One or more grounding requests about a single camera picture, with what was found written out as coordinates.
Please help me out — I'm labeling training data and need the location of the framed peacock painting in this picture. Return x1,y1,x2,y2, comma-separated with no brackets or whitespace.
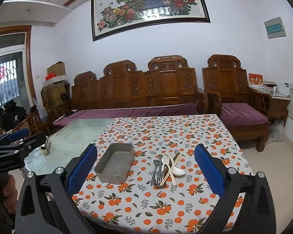
91,0,211,42

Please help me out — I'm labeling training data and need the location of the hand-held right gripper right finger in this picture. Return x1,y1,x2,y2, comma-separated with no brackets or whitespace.
194,143,276,234

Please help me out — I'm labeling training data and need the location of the orange print tablecloth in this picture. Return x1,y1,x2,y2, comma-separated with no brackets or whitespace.
72,114,253,234

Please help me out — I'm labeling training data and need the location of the small cardboard box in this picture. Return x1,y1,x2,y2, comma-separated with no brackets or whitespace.
47,61,67,77

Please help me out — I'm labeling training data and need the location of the carved wooden sofa bench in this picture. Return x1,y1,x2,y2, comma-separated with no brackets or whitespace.
47,55,209,137

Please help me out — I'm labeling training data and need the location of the white plastic spoon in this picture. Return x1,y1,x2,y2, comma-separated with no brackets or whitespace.
165,160,186,177

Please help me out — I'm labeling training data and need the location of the person's left hand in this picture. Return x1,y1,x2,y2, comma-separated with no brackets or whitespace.
0,174,18,203

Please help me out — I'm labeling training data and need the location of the clear plastic bag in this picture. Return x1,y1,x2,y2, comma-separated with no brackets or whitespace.
33,99,48,120
268,119,286,145

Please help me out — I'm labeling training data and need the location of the large cardboard box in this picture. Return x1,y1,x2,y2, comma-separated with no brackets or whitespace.
42,81,70,108

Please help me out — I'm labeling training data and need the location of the square purple seat cushion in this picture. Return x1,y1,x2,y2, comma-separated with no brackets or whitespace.
221,103,269,127

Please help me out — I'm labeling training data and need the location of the light wooden chopstick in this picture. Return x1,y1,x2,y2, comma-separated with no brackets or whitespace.
161,155,180,185
160,156,181,186

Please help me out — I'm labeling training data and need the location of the pile of black clothes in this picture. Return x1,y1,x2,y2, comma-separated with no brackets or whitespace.
0,100,27,128

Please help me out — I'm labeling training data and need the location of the metal spoon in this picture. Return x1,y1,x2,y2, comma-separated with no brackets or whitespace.
150,160,165,189

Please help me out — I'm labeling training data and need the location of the metal fork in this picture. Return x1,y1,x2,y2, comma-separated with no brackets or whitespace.
155,160,164,184

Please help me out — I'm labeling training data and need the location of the wooden chair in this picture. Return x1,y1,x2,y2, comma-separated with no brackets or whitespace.
0,105,52,139

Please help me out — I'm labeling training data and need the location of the wooden side table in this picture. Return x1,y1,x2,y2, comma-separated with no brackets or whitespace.
253,88,291,127

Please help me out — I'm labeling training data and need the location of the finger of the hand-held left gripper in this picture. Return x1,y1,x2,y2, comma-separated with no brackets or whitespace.
0,128,31,147
5,132,47,160

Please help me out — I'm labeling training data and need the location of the door with metal grate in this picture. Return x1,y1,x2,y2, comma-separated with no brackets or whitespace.
0,51,31,114

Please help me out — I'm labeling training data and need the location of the white plastic fork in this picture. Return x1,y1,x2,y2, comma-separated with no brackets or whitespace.
163,152,177,186

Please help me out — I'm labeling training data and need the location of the long purple seat cushion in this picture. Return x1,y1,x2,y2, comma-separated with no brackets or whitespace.
52,102,199,127

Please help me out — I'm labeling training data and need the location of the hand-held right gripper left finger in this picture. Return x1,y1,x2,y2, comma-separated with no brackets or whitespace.
15,143,98,234

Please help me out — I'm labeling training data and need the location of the wooden door frame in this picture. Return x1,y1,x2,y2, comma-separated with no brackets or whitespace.
0,26,38,109

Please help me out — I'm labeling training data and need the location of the red gift box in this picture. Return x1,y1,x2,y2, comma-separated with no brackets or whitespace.
248,73,264,88

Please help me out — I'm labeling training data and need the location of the carved wooden armchair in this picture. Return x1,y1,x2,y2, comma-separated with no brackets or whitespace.
202,54,272,152

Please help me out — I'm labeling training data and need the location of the grey wall electrical box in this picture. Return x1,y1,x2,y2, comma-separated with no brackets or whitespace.
264,17,286,39

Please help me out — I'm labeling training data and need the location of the metal tray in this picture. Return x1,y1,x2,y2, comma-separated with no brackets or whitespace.
94,143,135,184

